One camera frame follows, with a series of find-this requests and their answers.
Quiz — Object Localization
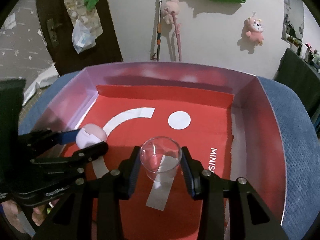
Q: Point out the pink white earbud case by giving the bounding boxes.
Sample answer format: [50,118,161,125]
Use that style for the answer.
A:
[75,124,107,149]

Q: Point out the clear glass cup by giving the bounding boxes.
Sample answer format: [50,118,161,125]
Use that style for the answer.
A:
[139,137,182,183]

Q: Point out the person's left hand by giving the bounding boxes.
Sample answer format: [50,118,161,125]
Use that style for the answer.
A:
[1,199,59,238]

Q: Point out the pink cardboard box tray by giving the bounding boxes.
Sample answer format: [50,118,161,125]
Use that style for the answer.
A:
[33,62,287,239]

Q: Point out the blue cushioned seat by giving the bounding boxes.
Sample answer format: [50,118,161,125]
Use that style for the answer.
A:
[19,69,319,239]

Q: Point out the clear plastic bag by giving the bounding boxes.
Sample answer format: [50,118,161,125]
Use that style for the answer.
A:
[72,20,96,54]

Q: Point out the dark brown wooden door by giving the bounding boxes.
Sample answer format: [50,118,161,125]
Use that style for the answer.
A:
[36,0,123,75]

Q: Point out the dark green table cloth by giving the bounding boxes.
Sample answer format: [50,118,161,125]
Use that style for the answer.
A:
[274,48,319,123]

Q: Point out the hanging pocket organizer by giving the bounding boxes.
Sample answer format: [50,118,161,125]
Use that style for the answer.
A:
[63,0,103,38]

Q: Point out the pink stick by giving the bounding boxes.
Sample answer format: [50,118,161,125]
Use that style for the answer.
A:
[172,12,182,62]

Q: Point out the items on side table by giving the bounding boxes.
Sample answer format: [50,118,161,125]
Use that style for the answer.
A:
[297,43,319,73]

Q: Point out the brass door handle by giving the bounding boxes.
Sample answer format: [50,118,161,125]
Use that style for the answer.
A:
[46,18,63,48]

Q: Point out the pink plush on wall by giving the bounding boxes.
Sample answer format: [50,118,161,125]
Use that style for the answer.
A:
[162,0,180,24]

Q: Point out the pink fox plush keychain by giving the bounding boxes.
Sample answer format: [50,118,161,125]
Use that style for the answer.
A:
[246,17,264,46]

